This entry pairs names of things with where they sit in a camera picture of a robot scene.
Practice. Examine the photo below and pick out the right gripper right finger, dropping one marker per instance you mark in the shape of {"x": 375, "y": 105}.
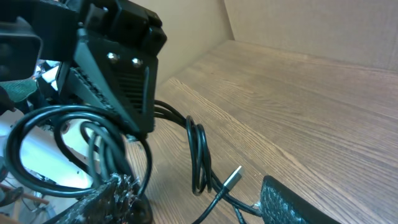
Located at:
{"x": 279, "y": 204}

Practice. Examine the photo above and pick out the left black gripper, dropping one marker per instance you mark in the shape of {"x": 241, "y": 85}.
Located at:
{"x": 104, "y": 73}

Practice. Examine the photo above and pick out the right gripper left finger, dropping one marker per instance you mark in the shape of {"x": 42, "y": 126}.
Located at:
{"x": 114, "y": 202}

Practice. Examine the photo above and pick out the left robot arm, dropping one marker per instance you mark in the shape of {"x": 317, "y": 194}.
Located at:
{"x": 87, "y": 139}

